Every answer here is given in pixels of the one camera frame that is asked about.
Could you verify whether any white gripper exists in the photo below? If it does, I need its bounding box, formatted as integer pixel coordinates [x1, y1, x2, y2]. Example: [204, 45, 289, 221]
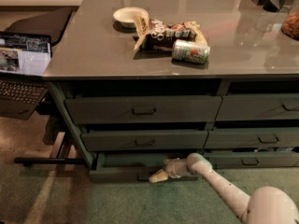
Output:
[149, 158, 191, 183]

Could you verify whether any green drawer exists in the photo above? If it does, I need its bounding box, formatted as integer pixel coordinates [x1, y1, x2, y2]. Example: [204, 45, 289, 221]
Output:
[81, 130, 207, 151]
[216, 93, 299, 121]
[205, 128, 299, 149]
[90, 152, 188, 183]
[64, 95, 221, 124]
[204, 152, 299, 169]

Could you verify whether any black laptop stand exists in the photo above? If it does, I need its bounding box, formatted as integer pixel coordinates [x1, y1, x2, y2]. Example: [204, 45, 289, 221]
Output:
[14, 94, 85, 167]

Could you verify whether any green soda can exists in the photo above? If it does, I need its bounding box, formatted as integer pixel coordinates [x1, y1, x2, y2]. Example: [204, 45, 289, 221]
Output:
[172, 40, 210, 63]

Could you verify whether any brown snack bag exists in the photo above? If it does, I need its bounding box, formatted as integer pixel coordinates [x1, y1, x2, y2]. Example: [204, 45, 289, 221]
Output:
[134, 16, 207, 51]

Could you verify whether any white bowl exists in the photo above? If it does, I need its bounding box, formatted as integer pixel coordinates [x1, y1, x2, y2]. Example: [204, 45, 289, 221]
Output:
[113, 7, 149, 29]

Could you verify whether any black laptop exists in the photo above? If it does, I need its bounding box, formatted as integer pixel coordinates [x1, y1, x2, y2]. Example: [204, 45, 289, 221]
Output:
[0, 32, 52, 119]

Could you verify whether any black office chair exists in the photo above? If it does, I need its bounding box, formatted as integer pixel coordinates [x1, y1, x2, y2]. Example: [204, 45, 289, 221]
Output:
[5, 7, 73, 46]

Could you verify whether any glass jar with snacks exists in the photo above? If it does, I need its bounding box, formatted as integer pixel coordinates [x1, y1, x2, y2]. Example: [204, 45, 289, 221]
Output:
[281, 4, 299, 40]

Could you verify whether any green cabinet frame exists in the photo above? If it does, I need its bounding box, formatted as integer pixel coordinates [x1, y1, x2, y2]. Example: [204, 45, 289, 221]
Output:
[50, 78, 299, 170]

